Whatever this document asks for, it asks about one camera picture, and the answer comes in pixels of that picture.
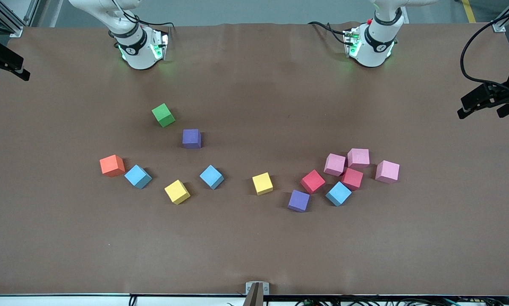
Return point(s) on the pink foam cube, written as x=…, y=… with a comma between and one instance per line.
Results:
x=387, y=171
x=358, y=157
x=334, y=164

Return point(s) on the blue foam cube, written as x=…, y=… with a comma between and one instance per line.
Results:
x=338, y=193
x=137, y=176
x=211, y=176

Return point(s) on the purple foam cube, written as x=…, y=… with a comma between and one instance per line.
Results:
x=191, y=138
x=299, y=200

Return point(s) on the yellow foam cube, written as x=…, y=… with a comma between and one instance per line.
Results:
x=177, y=191
x=262, y=183

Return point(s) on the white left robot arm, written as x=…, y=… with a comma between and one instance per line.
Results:
x=375, y=51

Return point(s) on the arm base box green light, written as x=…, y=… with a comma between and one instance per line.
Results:
x=160, y=44
x=351, y=42

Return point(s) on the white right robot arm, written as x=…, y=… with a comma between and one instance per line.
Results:
x=137, y=51

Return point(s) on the red foam cube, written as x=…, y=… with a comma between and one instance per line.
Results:
x=312, y=181
x=354, y=180

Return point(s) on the orange foam cube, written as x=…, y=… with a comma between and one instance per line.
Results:
x=112, y=165

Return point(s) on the green foam cube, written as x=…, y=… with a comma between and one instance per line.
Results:
x=163, y=115

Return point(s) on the brown paper table cover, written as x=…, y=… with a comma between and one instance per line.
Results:
x=254, y=238

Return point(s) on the aluminium frame post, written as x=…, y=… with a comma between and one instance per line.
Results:
x=501, y=25
x=7, y=24

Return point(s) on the grey metal mounting bracket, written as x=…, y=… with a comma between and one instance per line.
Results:
x=249, y=289

